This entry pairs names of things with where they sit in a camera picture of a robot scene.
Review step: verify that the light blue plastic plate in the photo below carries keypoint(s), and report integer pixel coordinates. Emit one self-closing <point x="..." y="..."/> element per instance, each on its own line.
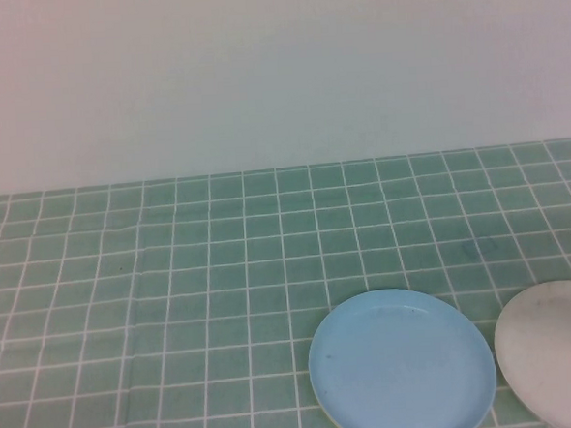
<point x="401" y="362"/>

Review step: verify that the white plastic plate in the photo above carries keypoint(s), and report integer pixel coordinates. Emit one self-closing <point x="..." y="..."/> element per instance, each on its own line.
<point x="551" y="353"/>

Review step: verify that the green white checked tablecloth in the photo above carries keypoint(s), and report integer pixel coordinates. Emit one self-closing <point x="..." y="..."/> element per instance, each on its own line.
<point x="220" y="257"/>

